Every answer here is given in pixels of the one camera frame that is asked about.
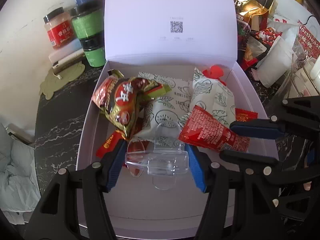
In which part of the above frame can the red gold candy packet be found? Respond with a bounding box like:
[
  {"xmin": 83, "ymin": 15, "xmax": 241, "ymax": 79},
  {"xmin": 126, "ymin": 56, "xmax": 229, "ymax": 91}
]
[{"xmin": 235, "ymin": 108, "xmax": 258, "ymax": 122}]

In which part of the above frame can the red sauce sachet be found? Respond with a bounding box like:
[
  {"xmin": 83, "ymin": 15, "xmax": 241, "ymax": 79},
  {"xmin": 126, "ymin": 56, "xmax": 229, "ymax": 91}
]
[{"xmin": 178, "ymin": 106, "xmax": 250, "ymax": 152}]

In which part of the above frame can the clear acrylic phone stand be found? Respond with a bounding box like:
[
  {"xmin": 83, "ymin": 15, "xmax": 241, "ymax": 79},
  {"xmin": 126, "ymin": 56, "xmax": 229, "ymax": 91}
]
[{"xmin": 125, "ymin": 120, "xmax": 189, "ymax": 191}]

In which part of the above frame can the small red snack packet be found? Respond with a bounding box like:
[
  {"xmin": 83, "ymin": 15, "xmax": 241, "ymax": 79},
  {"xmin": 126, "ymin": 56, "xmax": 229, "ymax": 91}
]
[{"xmin": 95, "ymin": 130, "xmax": 126, "ymax": 158}]

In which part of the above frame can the white printed bread packet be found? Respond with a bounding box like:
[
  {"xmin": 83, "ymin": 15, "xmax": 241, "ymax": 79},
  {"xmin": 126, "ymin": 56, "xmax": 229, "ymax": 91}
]
[{"xmin": 133, "ymin": 72, "xmax": 192, "ymax": 148}]

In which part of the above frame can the red plastic propeller fan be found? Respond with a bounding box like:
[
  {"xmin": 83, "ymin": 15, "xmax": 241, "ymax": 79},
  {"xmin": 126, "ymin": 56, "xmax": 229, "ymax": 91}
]
[{"xmin": 202, "ymin": 65, "xmax": 226, "ymax": 86}]

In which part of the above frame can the brown green snack bag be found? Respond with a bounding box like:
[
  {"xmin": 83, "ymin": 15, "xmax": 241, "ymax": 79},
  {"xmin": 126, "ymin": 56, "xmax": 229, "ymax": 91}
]
[{"xmin": 92, "ymin": 69, "xmax": 171, "ymax": 139}]

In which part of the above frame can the grey puffer jacket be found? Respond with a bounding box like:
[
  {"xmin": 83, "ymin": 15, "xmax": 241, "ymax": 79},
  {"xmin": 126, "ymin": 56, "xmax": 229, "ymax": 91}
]
[{"xmin": 0, "ymin": 125, "xmax": 41, "ymax": 225}]

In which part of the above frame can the white rolled tube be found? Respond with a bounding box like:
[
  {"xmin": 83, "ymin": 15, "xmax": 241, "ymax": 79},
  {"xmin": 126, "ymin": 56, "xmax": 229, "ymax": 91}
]
[{"xmin": 257, "ymin": 36, "xmax": 297, "ymax": 88}]

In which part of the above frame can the red barbecue sign bag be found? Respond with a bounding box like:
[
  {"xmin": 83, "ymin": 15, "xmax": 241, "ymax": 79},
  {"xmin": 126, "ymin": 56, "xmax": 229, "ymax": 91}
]
[{"xmin": 298, "ymin": 21, "xmax": 319, "ymax": 59}]

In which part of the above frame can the green leaf coaster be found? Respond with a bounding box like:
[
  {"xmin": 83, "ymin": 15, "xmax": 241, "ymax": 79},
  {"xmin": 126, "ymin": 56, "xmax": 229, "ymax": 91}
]
[{"xmin": 39, "ymin": 62, "xmax": 85, "ymax": 100}]

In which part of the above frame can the black gold oatmeal bag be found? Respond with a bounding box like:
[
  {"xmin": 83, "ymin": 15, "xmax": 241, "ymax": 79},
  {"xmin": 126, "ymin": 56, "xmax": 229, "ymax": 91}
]
[{"xmin": 234, "ymin": 0, "xmax": 274, "ymax": 63}]

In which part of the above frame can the lavender open gift box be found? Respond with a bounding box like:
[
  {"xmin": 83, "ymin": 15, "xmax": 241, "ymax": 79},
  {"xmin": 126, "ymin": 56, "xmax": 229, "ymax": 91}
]
[{"xmin": 75, "ymin": 0, "xmax": 279, "ymax": 240}]

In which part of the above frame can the red label jar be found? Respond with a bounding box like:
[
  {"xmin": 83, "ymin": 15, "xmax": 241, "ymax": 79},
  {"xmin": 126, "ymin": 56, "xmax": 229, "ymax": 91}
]
[{"xmin": 43, "ymin": 7, "xmax": 75, "ymax": 49}]

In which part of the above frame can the green black jar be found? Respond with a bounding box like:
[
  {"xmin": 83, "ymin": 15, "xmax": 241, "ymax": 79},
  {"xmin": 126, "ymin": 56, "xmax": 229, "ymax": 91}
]
[{"xmin": 69, "ymin": 0, "xmax": 106, "ymax": 67}]

